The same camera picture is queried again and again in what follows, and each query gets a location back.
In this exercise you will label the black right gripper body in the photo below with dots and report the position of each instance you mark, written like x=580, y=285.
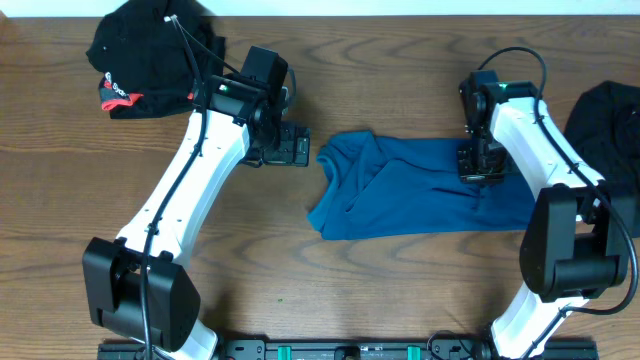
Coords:
x=483, y=161

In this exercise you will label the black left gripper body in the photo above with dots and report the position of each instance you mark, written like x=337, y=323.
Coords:
x=277, y=146

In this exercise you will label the blue polo shirt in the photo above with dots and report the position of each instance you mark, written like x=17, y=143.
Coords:
x=382, y=186

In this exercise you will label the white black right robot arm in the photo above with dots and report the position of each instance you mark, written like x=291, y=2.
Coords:
x=577, y=243

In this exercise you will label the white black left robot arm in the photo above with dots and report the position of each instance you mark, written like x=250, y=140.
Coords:
x=137, y=284

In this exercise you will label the black garment at right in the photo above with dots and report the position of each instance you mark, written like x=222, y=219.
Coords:
x=603, y=128

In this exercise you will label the black folded garment red trim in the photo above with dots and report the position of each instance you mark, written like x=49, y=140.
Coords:
x=141, y=50

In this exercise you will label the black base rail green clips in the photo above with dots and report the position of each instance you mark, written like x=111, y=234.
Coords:
x=444, y=345

